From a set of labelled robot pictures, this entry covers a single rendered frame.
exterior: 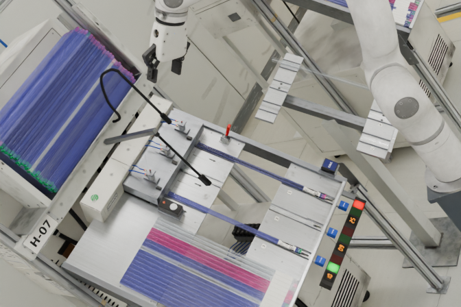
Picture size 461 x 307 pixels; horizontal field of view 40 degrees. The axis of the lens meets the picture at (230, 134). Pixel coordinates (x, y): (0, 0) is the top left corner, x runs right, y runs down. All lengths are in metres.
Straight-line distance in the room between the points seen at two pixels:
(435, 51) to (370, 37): 1.82
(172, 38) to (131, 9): 2.57
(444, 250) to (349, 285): 0.42
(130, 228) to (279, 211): 0.50
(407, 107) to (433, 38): 1.81
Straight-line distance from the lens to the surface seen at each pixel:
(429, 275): 2.64
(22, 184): 1.98
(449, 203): 2.01
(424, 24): 3.44
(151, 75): 1.64
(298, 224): 2.12
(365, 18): 1.65
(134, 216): 2.13
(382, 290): 2.86
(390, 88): 1.70
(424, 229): 2.74
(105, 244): 2.11
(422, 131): 1.83
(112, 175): 2.13
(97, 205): 2.08
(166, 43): 1.60
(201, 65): 4.40
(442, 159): 1.91
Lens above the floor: 2.03
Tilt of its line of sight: 26 degrees down
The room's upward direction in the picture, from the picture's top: 44 degrees counter-clockwise
